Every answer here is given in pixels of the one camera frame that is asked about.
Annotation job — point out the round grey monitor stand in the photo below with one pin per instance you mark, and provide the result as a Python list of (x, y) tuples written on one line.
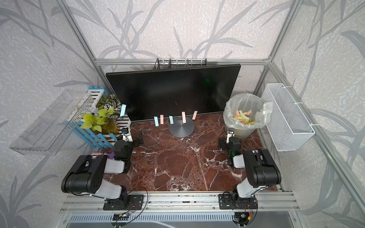
[(180, 129)]

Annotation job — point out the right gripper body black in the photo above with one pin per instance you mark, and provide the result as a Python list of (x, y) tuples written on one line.
[(225, 146)]

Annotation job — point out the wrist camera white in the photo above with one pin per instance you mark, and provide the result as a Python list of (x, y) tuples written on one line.
[(124, 131), (230, 133)]

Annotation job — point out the black flat monitor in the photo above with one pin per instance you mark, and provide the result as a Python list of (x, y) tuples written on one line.
[(171, 91)]

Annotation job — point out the black wire rack behind monitor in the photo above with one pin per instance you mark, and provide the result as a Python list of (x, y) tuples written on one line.
[(176, 63)]

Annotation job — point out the green potted plant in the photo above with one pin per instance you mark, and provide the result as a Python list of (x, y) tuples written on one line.
[(102, 118)]

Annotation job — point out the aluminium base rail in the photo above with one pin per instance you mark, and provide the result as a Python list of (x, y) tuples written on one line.
[(183, 202)]

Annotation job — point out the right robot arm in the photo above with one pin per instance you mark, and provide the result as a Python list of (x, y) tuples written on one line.
[(261, 173)]

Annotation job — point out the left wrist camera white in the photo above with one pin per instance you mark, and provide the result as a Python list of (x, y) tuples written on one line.
[(124, 131)]

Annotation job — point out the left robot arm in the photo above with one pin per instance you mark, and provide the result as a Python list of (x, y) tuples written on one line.
[(86, 177)]

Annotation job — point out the white wire mesh basket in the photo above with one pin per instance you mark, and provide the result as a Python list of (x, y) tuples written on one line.
[(288, 127)]

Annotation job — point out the clear acrylic wall shelf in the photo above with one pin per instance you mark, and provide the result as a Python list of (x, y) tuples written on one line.
[(47, 134)]

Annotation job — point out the trash bin with plastic bag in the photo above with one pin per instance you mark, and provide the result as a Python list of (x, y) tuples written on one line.
[(245, 113)]

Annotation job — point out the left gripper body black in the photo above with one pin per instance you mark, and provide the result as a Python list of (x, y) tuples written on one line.
[(135, 144)]

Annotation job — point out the blue white slatted crate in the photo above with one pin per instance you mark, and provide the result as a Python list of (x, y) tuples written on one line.
[(100, 140)]

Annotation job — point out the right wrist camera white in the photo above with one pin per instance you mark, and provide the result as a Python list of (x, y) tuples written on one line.
[(230, 133)]

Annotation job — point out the purple sticky note pad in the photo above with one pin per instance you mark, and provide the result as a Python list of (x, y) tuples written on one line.
[(111, 155)]

